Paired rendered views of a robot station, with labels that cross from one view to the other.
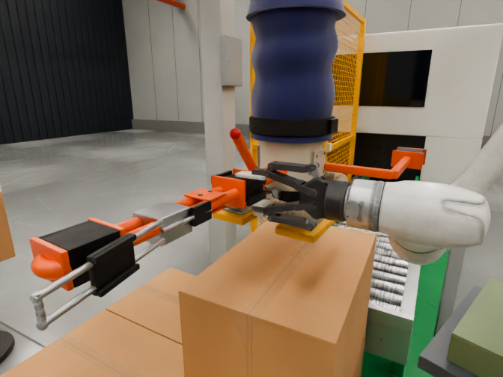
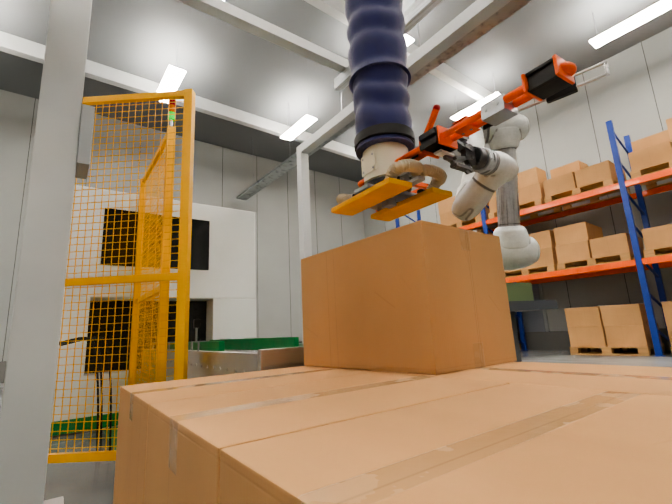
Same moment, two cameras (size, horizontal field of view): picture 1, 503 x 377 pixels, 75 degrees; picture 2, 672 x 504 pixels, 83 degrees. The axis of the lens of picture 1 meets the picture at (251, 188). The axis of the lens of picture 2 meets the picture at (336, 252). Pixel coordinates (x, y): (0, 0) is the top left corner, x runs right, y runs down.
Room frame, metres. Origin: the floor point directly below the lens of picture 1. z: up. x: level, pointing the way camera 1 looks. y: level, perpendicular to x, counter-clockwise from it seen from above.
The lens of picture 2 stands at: (0.53, 1.17, 0.66)
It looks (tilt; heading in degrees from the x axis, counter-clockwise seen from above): 12 degrees up; 294
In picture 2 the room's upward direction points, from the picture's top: 3 degrees counter-clockwise
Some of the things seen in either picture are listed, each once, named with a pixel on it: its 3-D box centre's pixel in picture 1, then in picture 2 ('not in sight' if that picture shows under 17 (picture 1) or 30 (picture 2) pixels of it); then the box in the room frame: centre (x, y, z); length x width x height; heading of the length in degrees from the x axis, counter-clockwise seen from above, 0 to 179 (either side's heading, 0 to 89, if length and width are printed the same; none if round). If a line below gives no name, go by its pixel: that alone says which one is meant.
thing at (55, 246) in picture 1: (81, 250); (547, 79); (0.39, 0.22, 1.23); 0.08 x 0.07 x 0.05; 147
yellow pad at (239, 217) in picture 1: (260, 196); (367, 194); (0.94, -0.03, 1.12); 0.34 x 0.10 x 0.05; 147
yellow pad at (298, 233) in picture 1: (320, 207); (408, 202); (0.84, -0.19, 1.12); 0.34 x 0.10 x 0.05; 147
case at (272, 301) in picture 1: (291, 313); (396, 304); (0.90, -0.13, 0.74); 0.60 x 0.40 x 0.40; 153
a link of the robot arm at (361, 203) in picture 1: (364, 204); (483, 161); (0.56, -0.20, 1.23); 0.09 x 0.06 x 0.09; 152
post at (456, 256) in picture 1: (451, 280); not in sight; (1.48, -1.02, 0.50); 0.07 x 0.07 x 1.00; 61
